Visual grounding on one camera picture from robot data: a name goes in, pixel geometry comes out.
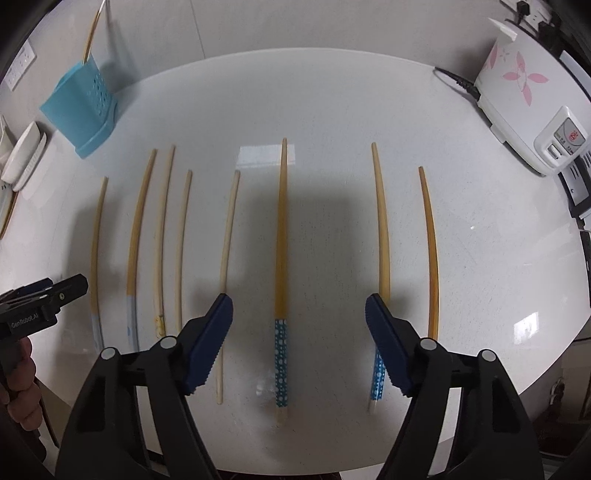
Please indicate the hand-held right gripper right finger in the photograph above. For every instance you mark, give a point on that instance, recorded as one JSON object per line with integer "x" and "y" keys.
{"x": 388, "y": 350}

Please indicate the white bowl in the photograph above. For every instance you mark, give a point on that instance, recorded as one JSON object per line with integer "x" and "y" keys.
{"x": 21, "y": 147}

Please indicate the dark brown wooden chopstick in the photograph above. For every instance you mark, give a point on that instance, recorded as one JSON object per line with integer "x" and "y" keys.
{"x": 433, "y": 258}

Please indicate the white ribbed dish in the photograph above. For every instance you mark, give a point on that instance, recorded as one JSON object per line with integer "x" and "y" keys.
{"x": 34, "y": 168}

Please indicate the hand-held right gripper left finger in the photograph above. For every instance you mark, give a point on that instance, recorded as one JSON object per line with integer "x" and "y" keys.
{"x": 210, "y": 341}

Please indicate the white wall socket with plug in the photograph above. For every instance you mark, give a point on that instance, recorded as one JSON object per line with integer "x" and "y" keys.
{"x": 521, "y": 9}

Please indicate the black and white appliance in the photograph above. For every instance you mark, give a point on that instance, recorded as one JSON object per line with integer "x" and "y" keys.
{"x": 577, "y": 184}

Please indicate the person's left hand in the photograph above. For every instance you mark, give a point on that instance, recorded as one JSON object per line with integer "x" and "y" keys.
{"x": 23, "y": 397}

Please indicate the pale plain wooden chopstick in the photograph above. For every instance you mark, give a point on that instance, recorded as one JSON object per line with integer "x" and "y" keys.
{"x": 228, "y": 240}

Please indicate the light blue chopstick holder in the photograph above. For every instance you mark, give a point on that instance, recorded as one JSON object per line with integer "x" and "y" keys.
{"x": 78, "y": 106}

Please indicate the plate with wooden rim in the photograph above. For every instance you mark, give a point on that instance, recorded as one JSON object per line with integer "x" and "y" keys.
{"x": 7, "y": 217}

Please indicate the white rice cooker pink flowers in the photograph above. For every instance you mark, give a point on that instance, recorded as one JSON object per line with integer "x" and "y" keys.
{"x": 517, "y": 92}

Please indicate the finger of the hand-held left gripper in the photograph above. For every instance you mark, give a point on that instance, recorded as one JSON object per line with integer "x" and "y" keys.
{"x": 32, "y": 287}
{"x": 67, "y": 288}

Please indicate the yellow wooden chopstick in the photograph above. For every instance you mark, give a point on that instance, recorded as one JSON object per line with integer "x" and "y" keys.
{"x": 91, "y": 39}

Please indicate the thin bamboo chopstick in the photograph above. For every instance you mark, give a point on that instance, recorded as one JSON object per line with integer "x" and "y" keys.
{"x": 181, "y": 249}

